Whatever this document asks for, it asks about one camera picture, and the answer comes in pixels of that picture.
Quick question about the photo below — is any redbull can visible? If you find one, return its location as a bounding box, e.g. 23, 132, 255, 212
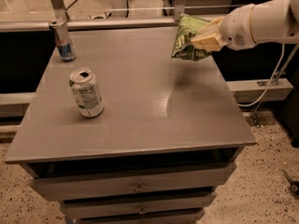
50, 20, 77, 62

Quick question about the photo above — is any grey drawer cabinet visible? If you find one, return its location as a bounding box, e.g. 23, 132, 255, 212
4, 26, 257, 224

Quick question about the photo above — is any white cable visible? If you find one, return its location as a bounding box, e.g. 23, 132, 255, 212
236, 43, 286, 108

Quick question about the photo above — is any top grey drawer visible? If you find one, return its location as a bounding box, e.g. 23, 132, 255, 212
30, 162, 236, 201

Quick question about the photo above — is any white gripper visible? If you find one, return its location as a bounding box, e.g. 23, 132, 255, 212
191, 4, 256, 51

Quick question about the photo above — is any middle grey drawer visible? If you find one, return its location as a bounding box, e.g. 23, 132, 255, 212
61, 191, 216, 219

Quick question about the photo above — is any black tool on floor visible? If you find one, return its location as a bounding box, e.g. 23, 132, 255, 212
283, 170, 299, 195

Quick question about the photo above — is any green jalapeno chip bag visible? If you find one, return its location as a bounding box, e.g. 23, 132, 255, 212
171, 14, 211, 62

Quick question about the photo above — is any bottom grey drawer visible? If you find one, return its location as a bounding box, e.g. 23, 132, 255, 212
77, 209, 205, 224

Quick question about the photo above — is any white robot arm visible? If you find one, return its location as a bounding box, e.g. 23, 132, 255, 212
191, 0, 299, 51

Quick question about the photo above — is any grey drawer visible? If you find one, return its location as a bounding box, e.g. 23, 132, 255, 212
61, 191, 216, 219
30, 162, 236, 201
77, 209, 205, 224

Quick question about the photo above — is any white green soda can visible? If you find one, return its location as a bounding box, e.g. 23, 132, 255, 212
69, 67, 104, 118

